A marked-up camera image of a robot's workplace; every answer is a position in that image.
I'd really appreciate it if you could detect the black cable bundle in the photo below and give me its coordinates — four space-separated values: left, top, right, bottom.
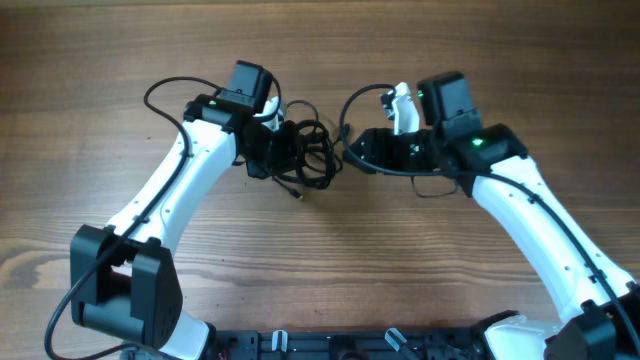
272 99 351 201

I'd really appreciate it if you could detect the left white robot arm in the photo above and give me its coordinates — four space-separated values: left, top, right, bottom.
59 61 295 359

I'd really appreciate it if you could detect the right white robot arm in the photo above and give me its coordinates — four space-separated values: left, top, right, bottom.
344 71 639 359

